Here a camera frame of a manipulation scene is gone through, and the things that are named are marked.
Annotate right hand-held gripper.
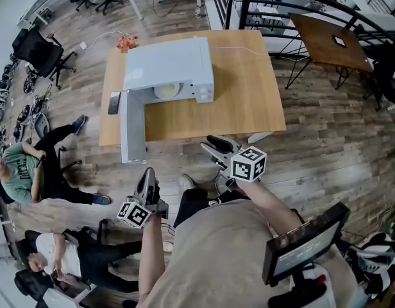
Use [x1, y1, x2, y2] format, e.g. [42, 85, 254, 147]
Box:
[199, 134, 268, 193]

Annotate person's left forearm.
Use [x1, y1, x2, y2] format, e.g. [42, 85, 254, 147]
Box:
[138, 214, 173, 297]

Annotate person's right forearm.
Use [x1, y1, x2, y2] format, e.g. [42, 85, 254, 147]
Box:
[238, 178, 305, 237]

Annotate white microwave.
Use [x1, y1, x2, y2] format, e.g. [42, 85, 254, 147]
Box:
[120, 36, 215, 165]

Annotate black metal railing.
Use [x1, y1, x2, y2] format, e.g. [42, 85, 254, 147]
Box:
[206, 0, 395, 62]

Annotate black smartphone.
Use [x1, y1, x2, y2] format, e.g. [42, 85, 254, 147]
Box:
[107, 90, 122, 116]

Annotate white desk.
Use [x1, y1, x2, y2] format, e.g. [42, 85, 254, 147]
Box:
[17, 0, 71, 29]

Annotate orange flower bouquet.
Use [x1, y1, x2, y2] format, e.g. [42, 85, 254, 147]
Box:
[116, 35, 140, 55]

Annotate black chest-mounted monitor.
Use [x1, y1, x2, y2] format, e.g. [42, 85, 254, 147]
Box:
[262, 201, 351, 287]

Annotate thin white cable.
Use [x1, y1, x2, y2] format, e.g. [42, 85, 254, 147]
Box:
[214, 45, 271, 58]

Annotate small dark wooden table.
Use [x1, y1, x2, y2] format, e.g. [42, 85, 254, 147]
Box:
[285, 12, 375, 92]

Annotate white plate of food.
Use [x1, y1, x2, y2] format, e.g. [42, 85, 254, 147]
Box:
[153, 82, 181, 101]

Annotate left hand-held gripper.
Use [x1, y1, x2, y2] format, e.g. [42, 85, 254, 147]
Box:
[116, 167, 170, 230]

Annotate pile of black equipment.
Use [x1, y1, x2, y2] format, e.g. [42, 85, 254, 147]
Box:
[0, 52, 53, 155]

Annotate person's beige shirt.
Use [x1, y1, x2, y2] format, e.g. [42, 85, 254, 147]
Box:
[145, 198, 359, 308]

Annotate person's grey shoe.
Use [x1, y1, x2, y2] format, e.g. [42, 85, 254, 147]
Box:
[178, 173, 196, 191]

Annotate person's black trousers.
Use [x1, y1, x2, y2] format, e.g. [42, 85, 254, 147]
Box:
[172, 187, 251, 229]

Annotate black bag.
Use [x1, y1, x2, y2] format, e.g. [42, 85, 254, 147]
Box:
[371, 39, 395, 106]

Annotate black monitor mount handle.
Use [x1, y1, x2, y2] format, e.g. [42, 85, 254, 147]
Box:
[267, 276, 329, 308]

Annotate white black equipment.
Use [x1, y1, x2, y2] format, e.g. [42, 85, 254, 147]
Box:
[346, 232, 395, 296]

